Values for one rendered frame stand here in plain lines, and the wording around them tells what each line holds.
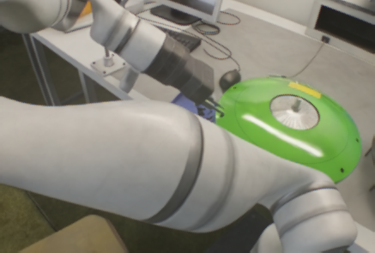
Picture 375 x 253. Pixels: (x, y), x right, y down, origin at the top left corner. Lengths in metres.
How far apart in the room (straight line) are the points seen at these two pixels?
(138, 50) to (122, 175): 0.29
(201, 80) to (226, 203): 0.29
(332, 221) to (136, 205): 0.22
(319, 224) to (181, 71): 0.30
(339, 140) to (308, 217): 0.27
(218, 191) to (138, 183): 0.06
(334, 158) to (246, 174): 0.35
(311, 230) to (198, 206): 0.17
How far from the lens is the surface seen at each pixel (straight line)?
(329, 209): 0.34
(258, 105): 0.56
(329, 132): 0.57
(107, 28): 0.43
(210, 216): 0.20
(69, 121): 0.18
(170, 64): 0.44
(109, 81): 0.91
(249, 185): 0.22
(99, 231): 0.92
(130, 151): 0.17
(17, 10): 0.27
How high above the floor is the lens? 1.45
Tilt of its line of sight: 43 degrees down
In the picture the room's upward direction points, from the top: 3 degrees clockwise
